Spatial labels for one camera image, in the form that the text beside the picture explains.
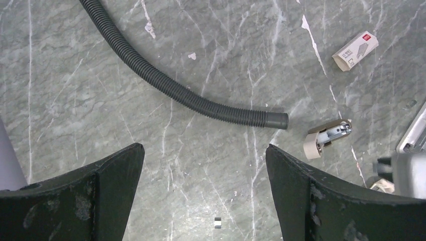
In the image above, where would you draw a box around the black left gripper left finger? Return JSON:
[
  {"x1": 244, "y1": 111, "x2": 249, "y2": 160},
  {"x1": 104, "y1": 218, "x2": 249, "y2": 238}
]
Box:
[{"x1": 1, "y1": 143, "x2": 145, "y2": 240}]

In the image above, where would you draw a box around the black rubber hose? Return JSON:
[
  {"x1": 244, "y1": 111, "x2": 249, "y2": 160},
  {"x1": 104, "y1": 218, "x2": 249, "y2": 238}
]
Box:
[{"x1": 78, "y1": 0, "x2": 289, "y2": 131}]

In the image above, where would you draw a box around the brown stapler base part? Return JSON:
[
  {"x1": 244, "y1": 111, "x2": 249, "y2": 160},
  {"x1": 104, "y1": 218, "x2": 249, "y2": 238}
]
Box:
[{"x1": 303, "y1": 119, "x2": 352, "y2": 160}]

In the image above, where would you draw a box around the white staple box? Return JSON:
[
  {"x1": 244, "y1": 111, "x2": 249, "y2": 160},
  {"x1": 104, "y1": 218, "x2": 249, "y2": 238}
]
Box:
[{"x1": 332, "y1": 31, "x2": 379, "y2": 72}]

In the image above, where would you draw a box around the small metal staple strip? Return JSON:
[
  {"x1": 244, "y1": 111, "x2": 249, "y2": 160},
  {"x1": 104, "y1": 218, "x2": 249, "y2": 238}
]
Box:
[{"x1": 214, "y1": 217, "x2": 222, "y2": 229}]

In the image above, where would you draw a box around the white staple box tray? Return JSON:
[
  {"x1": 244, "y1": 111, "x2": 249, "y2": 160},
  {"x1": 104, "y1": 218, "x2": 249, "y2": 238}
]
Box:
[{"x1": 370, "y1": 179, "x2": 395, "y2": 194}]

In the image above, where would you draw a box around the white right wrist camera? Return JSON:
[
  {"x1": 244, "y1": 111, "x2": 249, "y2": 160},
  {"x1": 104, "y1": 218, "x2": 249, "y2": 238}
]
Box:
[{"x1": 373, "y1": 153, "x2": 425, "y2": 199}]

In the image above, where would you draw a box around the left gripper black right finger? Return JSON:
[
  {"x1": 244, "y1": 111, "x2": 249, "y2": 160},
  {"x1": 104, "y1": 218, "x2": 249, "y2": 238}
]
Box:
[{"x1": 266, "y1": 145, "x2": 425, "y2": 240}]

